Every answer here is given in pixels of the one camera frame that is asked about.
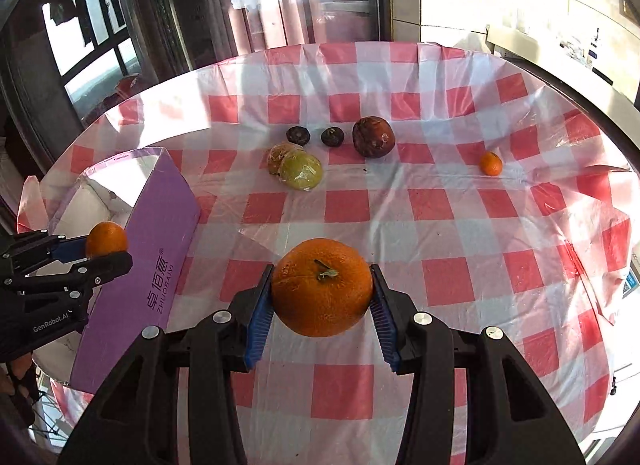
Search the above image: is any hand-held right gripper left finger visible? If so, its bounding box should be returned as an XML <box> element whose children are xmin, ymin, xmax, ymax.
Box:
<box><xmin>59</xmin><ymin>264</ymin><xmax>276</xmax><ymax>465</ymax></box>

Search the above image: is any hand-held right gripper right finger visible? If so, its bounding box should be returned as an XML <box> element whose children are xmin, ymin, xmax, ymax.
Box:
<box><xmin>369</xmin><ymin>263</ymin><xmax>587</xmax><ymax>465</ymax></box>

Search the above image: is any purple cardboard box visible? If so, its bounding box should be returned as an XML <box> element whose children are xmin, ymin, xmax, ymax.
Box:
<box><xmin>30</xmin><ymin>146</ymin><xmax>202</xmax><ymax>394</ymax></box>

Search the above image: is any dark red apple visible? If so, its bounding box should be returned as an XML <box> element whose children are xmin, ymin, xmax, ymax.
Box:
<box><xmin>352</xmin><ymin>116</ymin><xmax>397</xmax><ymax>159</ymax></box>

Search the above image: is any dark window frame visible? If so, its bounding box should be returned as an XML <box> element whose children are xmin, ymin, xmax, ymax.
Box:
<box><xmin>0</xmin><ymin>0</ymin><xmax>201</xmax><ymax>156</ymax></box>

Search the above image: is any pale fruit half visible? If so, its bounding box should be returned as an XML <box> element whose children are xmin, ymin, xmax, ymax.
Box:
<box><xmin>266</xmin><ymin>142</ymin><xmax>301</xmax><ymax>176</ymax></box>

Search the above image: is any green fruit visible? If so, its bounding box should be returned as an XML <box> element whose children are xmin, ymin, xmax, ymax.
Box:
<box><xmin>278</xmin><ymin>151</ymin><xmax>324</xmax><ymax>192</ymax></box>

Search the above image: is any person's left hand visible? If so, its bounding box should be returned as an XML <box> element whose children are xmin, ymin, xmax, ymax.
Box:
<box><xmin>0</xmin><ymin>352</ymin><xmax>40</xmax><ymax>398</ymax></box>

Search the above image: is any large orange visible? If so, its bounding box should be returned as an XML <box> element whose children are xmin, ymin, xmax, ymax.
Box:
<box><xmin>270</xmin><ymin>238</ymin><xmax>375</xmax><ymax>338</ymax></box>

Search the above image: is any small orange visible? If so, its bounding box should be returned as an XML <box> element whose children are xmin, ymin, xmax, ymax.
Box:
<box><xmin>479</xmin><ymin>152</ymin><xmax>503</xmax><ymax>177</ymax></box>
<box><xmin>85</xmin><ymin>221</ymin><xmax>129</xmax><ymax>260</ymax></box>

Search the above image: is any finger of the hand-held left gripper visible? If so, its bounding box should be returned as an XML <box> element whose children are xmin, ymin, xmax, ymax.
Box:
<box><xmin>0</xmin><ymin>229</ymin><xmax>91</xmax><ymax>274</ymax></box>
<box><xmin>0</xmin><ymin>251</ymin><xmax>134</xmax><ymax>297</ymax></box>

